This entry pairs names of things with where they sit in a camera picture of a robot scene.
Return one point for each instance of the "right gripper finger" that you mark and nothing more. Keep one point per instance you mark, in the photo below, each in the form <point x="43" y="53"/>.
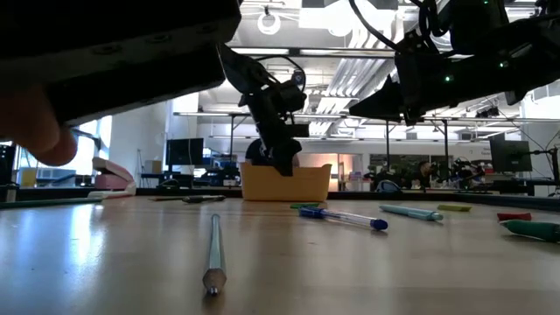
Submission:
<point x="402" y="119"/>
<point x="385" y="102"/>

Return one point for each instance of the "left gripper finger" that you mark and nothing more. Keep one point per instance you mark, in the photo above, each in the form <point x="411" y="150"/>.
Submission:
<point x="291" y="157"/>
<point x="277" y="159"/>

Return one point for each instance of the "clear pen with blue cap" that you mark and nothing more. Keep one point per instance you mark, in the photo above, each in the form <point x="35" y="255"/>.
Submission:
<point x="341" y="217"/>

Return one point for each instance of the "teal pen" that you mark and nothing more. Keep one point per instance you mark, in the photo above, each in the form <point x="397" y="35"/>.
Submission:
<point x="411" y="212"/>

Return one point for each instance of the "red marker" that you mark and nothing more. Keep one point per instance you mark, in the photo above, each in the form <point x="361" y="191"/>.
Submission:
<point x="514" y="216"/>

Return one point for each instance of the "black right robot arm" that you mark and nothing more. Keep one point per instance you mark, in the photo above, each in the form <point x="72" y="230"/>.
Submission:
<point x="525" y="57"/>

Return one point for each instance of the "person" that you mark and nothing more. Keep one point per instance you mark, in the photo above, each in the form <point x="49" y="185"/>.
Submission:
<point x="254" y="155"/>
<point x="422" y="177"/>

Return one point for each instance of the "yellow plastic bin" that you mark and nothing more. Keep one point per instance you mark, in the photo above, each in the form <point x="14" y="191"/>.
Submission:
<point x="306" y="186"/>

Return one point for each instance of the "black track spotlight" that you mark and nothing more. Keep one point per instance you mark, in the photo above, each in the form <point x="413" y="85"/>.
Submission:
<point x="486" y="112"/>
<point x="298" y="77"/>

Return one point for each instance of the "black rounded table clamp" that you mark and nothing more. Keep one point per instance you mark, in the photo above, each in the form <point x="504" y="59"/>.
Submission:
<point x="169" y="184"/>
<point x="388" y="187"/>

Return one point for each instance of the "long ceiling light bar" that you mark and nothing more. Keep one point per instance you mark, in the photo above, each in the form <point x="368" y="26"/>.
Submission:
<point x="332" y="51"/>

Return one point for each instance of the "black computer monitor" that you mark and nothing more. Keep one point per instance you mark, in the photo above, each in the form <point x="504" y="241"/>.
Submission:
<point x="184" y="151"/>
<point x="509" y="155"/>

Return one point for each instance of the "pale silver-green pencil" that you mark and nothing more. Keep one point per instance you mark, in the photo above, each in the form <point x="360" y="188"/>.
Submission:
<point x="214" y="254"/>

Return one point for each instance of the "pink and white stapler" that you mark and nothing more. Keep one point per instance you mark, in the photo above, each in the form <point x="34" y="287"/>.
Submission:
<point x="111" y="179"/>

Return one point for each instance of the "green pen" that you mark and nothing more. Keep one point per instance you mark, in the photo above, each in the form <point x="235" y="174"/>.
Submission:
<point x="534" y="230"/>

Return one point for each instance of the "large window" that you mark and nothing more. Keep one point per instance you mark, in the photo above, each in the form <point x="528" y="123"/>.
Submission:
<point x="87" y="149"/>

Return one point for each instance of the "dark green pencil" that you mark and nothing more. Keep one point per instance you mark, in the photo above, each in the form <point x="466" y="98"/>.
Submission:
<point x="44" y="203"/>

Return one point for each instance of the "person's hand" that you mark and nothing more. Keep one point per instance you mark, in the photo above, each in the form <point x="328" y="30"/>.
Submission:
<point x="30" y="127"/>

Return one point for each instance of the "small yellow container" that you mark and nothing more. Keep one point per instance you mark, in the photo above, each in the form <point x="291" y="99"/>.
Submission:
<point x="29" y="178"/>

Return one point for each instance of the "black equipment stand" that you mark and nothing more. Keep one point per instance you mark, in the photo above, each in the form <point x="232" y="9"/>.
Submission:
<point x="6" y="168"/>

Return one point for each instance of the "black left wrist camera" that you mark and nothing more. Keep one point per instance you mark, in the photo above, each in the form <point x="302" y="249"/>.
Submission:
<point x="293" y="96"/>

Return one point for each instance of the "black metal gantry frame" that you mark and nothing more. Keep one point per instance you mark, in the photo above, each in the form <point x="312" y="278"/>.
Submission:
<point x="445" y="149"/>

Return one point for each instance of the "black aluminium table frame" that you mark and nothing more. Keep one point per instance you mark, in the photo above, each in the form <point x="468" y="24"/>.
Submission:
<point x="525" y="202"/>

